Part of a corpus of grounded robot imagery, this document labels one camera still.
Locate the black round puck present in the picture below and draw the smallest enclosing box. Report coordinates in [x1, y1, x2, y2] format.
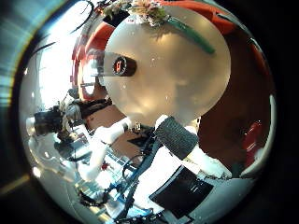
[93, 51, 138, 78]

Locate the pink lily bouquet green stem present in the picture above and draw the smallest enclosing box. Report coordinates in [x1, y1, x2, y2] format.
[101, 0, 217, 55]

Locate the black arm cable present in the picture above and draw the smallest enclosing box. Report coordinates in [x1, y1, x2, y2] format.
[121, 153, 145, 182]

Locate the black ring ceiling light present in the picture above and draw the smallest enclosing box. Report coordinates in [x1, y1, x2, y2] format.
[69, 0, 95, 35]

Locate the orange sofa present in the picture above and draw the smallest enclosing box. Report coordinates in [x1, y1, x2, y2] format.
[70, 0, 269, 102]

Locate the dark blue strap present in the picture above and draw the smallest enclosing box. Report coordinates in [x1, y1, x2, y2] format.
[120, 139, 164, 220]

